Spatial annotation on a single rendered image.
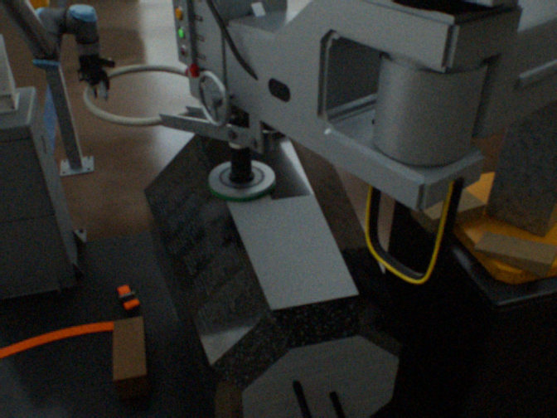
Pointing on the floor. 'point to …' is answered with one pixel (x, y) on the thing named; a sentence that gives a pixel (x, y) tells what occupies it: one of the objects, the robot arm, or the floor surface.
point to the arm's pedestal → (33, 207)
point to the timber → (131, 358)
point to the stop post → (79, 165)
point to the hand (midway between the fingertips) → (101, 96)
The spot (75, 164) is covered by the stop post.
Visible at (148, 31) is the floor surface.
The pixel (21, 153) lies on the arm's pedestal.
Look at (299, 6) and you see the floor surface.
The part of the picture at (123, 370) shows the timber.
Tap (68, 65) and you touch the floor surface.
